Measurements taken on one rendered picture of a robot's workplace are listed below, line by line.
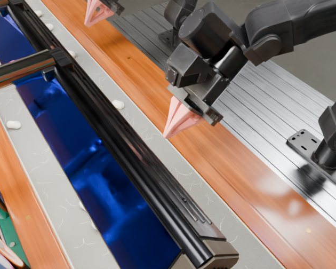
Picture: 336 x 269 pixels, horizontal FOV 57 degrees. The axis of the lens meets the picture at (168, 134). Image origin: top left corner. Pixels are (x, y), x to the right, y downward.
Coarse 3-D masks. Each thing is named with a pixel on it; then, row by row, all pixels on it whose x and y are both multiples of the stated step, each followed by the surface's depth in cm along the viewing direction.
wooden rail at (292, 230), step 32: (64, 0) 111; (96, 32) 97; (128, 64) 87; (128, 96) 82; (160, 96) 78; (160, 128) 74; (192, 128) 71; (224, 128) 71; (192, 160) 67; (224, 160) 65; (256, 160) 65; (224, 192) 62; (256, 192) 60; (288, 192) 60; (256, 224) 57; (288, 224) 56; (320, 224) 56; (288, 256) 53; (320, 256) 52
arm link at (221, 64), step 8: (232, 40) 51; (224, 48) 52; (232, 48) 51; (240, 48) 52; (216, 56) 53; (224, 56) 52; (232, 56) 52; (240, 56) 52; (216, 64) 52; (224, 64) 52; (232, 64) 52; (240, 64) 52; (224, 72) 52; (232, 72) 52; (232, 80) 54
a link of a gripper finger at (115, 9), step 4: (88, 0) 81; (88, 4) 81; (108, 4) 83; (112, 4) 81; (116, 4) 80; (88, 8) 81; (112, 8) 81; (116, 8) 80; (100, 12) 84; (116, 12) 81; (120, 12) 81; (96, 16) 84
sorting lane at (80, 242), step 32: (32, 0) 116; (64, 32) 102; (0, 64) 91; (96, 64) 91; (0, 96) 82; (32, 128) 74; (32, 160) 68; (64, 192) 63; (192, 192) 63; (64, 224) 59; (224, 224) 59; (96, 256) 55; (256, 256) 55
